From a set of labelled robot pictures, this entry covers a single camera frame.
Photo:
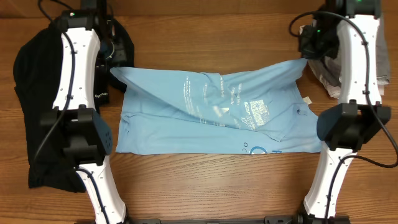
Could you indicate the white folded garment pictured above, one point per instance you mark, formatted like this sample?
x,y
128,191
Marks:
x,y
329,87

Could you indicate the light blue t-shirt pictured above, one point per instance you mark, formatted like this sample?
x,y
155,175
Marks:
x,y
179,112

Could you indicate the black t-shirt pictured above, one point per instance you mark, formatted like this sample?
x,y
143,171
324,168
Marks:
x,y
36,73

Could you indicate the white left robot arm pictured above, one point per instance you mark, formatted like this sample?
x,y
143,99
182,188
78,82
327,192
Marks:
x,y
76,132

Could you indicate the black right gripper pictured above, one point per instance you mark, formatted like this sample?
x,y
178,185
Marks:
x,y
308,50

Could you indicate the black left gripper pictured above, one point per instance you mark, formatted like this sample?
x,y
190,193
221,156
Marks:
x,y
120,55

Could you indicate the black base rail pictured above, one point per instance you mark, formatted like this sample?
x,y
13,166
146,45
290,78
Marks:
x,y
211,221

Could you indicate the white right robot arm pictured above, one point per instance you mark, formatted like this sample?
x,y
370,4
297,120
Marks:
x,y
347,29

